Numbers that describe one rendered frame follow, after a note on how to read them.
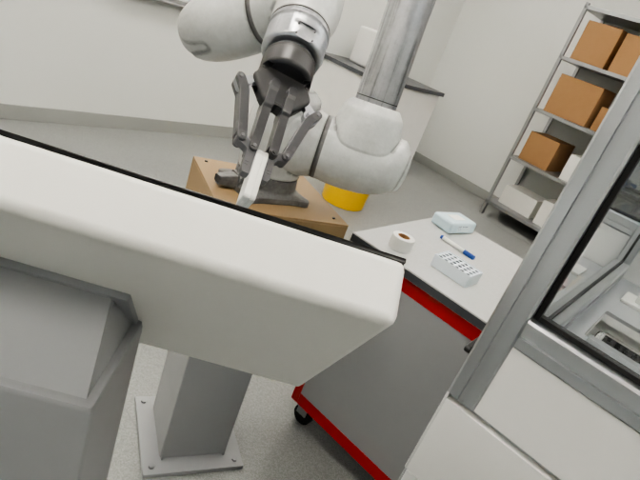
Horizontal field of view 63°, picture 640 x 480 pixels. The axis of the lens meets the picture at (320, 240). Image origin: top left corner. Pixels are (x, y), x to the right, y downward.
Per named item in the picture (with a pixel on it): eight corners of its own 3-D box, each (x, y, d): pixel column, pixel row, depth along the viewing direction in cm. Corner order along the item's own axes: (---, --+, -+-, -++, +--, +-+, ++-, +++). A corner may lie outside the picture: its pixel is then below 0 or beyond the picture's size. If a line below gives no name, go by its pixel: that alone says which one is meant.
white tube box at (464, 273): (430, 264, 153) (434, 253, 151) (443, 260, 159) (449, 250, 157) (464, 288, 146) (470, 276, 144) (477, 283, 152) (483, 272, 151)
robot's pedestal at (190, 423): (134, 399, 171) (184, 192, 140) (222, 396, 185) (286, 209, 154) (142, 478, 147) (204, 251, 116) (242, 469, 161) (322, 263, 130)
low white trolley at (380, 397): (279, 414, 186) (352, 231, 155) (375, 362, 233) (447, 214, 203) (406, 544, 157) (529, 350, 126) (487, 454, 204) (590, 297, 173)
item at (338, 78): (285, 142, 503) (326, 11, 453) (362, 149, 584) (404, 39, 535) (332, 175, 461) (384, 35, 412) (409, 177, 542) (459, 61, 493)
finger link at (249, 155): (260, 140, 66) (238, 130, 65) (250, 173, 63) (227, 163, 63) (256, 146, 67) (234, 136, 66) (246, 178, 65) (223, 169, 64)
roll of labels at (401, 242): (409, 247, 160) (413, 235, 158) (410, 256, 153) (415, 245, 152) (388, 239, 159) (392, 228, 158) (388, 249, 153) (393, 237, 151)
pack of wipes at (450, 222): (448, 234, 182) (453, 223, 180) (429, 221, 188) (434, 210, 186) (472, 234, 191) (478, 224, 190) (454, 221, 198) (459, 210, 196)
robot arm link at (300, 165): (245, 151, 136) (267, 68, 128) (310, 174, 136) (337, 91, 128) (229, 166, 121) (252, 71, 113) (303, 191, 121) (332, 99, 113)
